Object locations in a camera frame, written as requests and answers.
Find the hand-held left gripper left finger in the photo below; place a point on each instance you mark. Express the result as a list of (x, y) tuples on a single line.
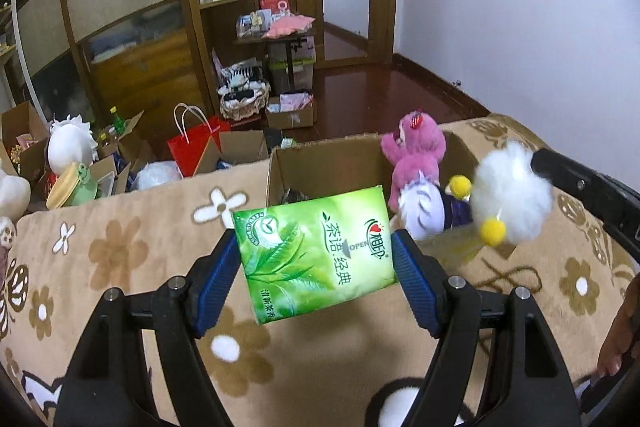
[(217, 279)]

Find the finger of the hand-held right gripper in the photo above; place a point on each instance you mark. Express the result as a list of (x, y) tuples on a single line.
[(585, 192)]

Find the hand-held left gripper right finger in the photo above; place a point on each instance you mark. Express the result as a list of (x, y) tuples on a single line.
[(415, 287)]

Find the white plush with yellow pompoms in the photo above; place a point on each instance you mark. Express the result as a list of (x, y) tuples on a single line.
[(510, 194)]

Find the purple-haired plush doll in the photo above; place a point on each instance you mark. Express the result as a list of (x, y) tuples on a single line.
[(427, 212)]

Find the green tissue pack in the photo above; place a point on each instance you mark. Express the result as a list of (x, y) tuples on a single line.
[(315, 252)]

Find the pink plush bear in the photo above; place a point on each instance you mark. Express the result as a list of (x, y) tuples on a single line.
[(415, 147)]

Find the person's right hand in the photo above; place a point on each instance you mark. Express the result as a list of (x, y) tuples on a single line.
[(622, 327)]

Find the white plastic bag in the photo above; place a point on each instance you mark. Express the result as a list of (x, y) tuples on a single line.
[(157, 177)]

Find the red gift bag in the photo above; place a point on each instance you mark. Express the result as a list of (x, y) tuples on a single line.
[(195, 147)]

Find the cardboard box with flaps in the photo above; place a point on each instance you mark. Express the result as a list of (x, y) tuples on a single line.
[(125, 152)]

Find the green frog toy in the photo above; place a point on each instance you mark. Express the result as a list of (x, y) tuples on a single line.
[(75, 187)]

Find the lace-trimmed basket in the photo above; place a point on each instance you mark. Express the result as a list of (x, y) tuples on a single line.
[(245, 104)]

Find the small cardboard box with packets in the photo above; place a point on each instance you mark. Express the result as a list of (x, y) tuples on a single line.
[(290, 112)]

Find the green bottle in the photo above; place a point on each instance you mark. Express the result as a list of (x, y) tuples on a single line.
[(119, 122)]

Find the white-haired plush doll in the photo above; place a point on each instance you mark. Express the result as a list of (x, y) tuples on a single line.
[(70, 144)]

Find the zebra striped plush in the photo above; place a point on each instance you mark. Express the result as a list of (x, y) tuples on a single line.
[(242, 74)]

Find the large white plush toy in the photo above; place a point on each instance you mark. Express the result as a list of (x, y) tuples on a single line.
[(12, 197)]

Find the clear plastic storage box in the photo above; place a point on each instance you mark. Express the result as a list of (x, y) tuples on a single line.
[(300, 67)]

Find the small dark table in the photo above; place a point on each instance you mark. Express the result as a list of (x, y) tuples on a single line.
[(287, 52)]

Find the pink cloth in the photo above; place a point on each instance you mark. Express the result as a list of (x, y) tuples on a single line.
[(289, 26)]

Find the red box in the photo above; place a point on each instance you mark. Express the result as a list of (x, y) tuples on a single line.
[(274, 1)]

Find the wooden wardrobe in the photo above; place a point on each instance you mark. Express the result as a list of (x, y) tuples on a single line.
[(130, 7)]

